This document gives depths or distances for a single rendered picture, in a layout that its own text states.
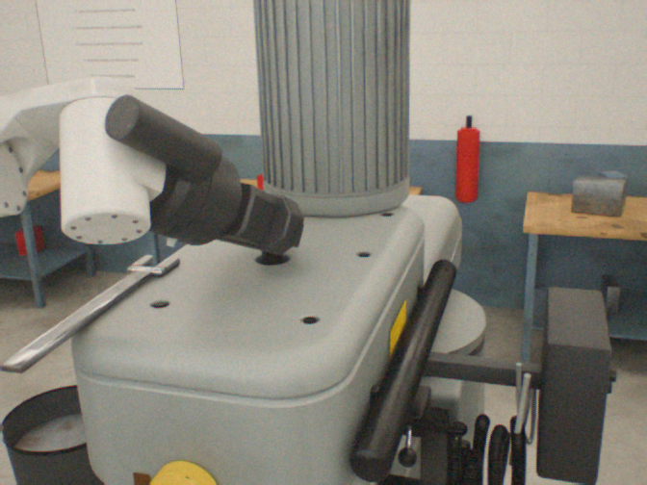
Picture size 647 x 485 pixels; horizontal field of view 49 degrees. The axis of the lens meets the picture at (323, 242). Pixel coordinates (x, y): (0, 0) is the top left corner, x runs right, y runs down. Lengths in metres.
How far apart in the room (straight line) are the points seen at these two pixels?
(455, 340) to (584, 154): 3.73
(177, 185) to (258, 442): 0.22
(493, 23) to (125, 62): 2.71
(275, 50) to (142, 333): 0.41
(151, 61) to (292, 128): 4.77
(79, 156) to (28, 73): 5.72
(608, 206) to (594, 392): 3.54
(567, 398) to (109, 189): 0.67
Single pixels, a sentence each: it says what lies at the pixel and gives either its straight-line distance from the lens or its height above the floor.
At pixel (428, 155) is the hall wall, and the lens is 5.03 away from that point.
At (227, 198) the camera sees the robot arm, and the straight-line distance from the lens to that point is 0.63.
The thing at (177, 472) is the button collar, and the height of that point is 1.79.
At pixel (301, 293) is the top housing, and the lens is 0.68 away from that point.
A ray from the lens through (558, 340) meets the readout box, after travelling 0.98.
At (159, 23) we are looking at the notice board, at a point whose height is 2.00.
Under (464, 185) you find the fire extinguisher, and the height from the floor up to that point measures 0.93.
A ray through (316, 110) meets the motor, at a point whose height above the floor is 2.02.
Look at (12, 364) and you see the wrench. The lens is 0.60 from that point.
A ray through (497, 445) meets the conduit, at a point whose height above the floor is 1.53.
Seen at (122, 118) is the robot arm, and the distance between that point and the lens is 0.54.
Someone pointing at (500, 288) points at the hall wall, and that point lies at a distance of 5.26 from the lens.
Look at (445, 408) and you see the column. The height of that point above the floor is 1.50.
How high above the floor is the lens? 2.15
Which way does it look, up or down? 19 degrees down
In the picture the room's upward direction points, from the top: 2 degrees counter-clockwise
